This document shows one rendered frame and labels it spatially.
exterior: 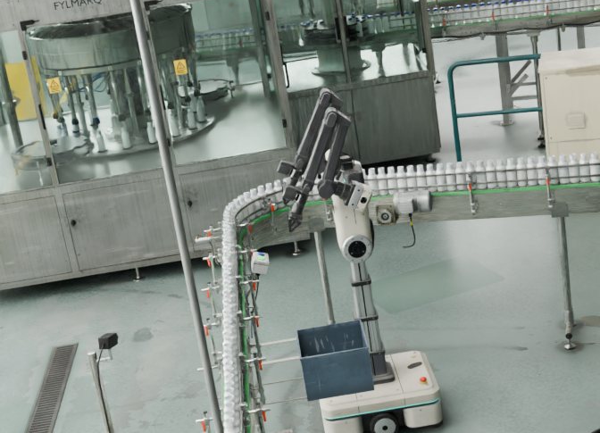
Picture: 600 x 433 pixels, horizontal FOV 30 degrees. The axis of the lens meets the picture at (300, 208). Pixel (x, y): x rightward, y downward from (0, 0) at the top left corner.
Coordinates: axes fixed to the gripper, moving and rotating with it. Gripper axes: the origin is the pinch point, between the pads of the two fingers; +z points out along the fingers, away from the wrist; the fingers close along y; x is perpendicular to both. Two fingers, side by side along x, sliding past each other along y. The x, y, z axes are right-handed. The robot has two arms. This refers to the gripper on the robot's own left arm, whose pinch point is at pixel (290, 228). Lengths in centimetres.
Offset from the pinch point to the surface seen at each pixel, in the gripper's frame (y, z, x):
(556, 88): -291, -63, 217
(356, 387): 87, 31, 37
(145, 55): 279, -134, -103
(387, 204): -94, 2, 69
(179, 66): -295, 14, -62
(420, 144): -472, 58, 187
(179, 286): -264, 172, -10
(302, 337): 56, 31, 13
